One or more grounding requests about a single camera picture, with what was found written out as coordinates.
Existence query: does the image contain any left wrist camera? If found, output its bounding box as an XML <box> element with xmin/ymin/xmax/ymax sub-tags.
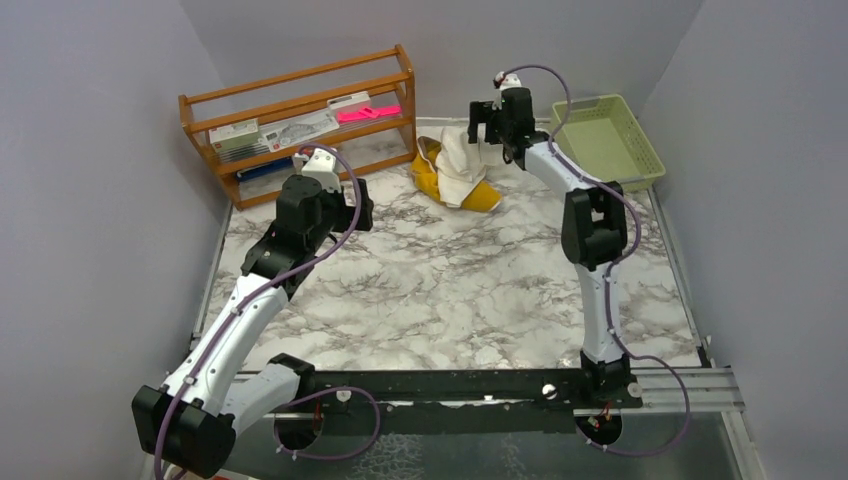
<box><xmin>292</xmin><ymin>148</ymin><xmax>340</xmax><ymax>189</ymax></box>

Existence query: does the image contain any wooden shelf rack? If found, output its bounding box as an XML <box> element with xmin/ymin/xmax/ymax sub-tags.
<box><xmin>178</xmin><ymin>44</ymin><xmax>417</xmax><ymax>210</ymax></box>

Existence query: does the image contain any green plastic basket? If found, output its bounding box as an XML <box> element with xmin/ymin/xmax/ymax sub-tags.
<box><xmin>549</xmin><ymin>94</ymin><xmax>666</xmax><ymax>192</ymax></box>

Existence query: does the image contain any white box with red label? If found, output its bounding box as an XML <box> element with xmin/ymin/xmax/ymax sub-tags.
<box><xmin>208</xmin><ymin>119</ymin><xmax>260</xmax><ymax>162</ymax></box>

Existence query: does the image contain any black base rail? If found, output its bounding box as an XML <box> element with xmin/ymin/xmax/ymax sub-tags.
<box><xmin>268</xmin><ymin>368</ymin><xmax>643</xmax><ymax>438</ymax></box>

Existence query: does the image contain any white towel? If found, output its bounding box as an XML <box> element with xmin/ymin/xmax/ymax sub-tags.
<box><xmin>439</xmin><ymin>126</ymin><xmax>502</xmax><ymax>180</ymax></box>

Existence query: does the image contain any white pack behind pink ruler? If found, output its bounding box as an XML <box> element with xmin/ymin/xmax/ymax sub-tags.
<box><xmin>327</xmin><ymin>91</ymin><xmax>372</xmax><ymax>114</ymax></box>

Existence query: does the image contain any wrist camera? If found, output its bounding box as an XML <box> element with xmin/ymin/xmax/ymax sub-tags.
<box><xmin>493</xmin><ymin>72</ymin><xmax>522</xmax><ymax>91</ymax></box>
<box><xmin>292</xmin><ymin>148</ymin><xmax>340</xmax><ymax>189</ymax></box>

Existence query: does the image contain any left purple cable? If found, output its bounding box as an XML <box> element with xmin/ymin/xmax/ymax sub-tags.
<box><xmin>152</xmin><ymin>143</ymin><xmax>384</xmax><ymax>480</ymax></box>

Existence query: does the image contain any purple cable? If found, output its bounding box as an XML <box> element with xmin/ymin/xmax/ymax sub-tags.
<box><xmin>152</xmin><ymin>143</ymin><xmax>384</xmax><ymax>480</ymax></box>
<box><xmin>493</xmin><ymin>64</ymin><xmax>692</xmax><ymax>460</ymax></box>

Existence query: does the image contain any pink ruler set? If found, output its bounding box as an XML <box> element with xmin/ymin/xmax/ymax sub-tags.
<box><xmin>336</xmin><ymin>105</ymin><xmax>403</xmax><ymax>124</ymax></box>

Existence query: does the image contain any yellow towel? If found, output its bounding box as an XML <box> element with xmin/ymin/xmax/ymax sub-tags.
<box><xmin>410</xmin><ymin>136</ymin><xmax>501</xmax><ymax>213</ymax></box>

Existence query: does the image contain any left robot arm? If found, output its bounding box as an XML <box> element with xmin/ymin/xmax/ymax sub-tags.
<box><xmin>131</xmin><ymin>174</ymin><xmax>374</xmax><ymax>479</ymax></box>

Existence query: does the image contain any clear protractor ruler pack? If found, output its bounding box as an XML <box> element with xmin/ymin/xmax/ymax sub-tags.
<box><xmin>259</xmin><ymin>109</ymin><xmax>340</xmax><ymax>152</ymax></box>

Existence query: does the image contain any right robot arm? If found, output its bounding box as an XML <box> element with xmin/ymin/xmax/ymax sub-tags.
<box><xmin>467</xmin><ymin>87</ymin><xmax>635</xmax><ymax>407</ymax></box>

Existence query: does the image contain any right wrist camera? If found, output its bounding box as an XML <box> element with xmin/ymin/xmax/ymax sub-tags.
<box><xmin>493</xmin><ymin>72</ymin><xmax>522</xmax><ymax>91</ymax></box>

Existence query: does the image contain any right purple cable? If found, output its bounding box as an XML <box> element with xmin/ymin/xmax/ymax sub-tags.
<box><xmin>493</xmin><ymin>64</ymin><xmax>692</xmax><ymax>460</ymax></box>

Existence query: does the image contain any blue box on shelf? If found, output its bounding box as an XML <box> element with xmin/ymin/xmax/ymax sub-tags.
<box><xmin>235</xmin><ymin>157</ymin><xmax>293</xmax><ymax>183</ymax></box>

